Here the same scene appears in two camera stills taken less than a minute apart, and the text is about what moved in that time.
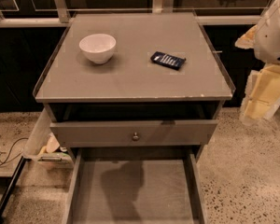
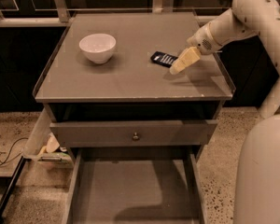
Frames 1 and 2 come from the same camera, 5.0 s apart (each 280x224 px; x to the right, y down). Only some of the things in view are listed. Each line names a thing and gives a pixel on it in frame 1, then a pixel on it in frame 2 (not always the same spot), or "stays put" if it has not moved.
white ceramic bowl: (99, 48) stays put
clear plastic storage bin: (42, 148) stays put
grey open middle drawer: (135, 185) stays put
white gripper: (273, 42) to (201, 43)
